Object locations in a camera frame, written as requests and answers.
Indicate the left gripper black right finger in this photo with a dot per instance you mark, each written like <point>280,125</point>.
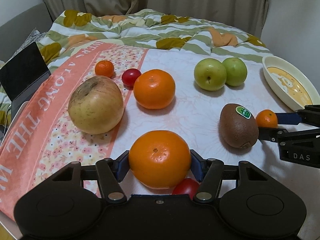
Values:
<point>208,172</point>

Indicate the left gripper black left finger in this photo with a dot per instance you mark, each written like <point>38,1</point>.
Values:
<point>110,173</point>

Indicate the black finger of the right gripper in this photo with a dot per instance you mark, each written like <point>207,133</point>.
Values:
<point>273,134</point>
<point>310,115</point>

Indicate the small tangerine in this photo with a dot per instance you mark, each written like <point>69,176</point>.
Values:
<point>104,68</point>
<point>267,118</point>

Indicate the red cherry tomato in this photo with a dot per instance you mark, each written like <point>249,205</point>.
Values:
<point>186,186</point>
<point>130,76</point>

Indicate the brown kiwi with sticker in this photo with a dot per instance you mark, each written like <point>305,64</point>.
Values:
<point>237,126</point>

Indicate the large orange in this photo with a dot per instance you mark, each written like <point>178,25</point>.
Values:
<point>160,159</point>
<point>154,89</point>

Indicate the yellowish brown apple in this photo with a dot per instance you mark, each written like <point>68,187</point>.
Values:
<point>96,106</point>

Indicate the green apple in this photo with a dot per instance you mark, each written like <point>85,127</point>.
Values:
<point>236,71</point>
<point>210,74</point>

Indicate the cream oval fruit bowl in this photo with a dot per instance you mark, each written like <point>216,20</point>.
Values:
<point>289,83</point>

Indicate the pink floral tablecloth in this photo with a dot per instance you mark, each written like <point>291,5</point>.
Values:
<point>44,139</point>

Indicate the black laptop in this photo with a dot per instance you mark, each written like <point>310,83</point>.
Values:
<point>22,75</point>

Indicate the green striped floral quilt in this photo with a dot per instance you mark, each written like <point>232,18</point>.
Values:
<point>148,29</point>

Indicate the patterned grey pillow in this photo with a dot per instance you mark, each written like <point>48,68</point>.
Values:
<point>34,36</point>

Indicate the grey sofa headboard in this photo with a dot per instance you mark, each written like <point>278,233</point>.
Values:
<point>16,30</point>

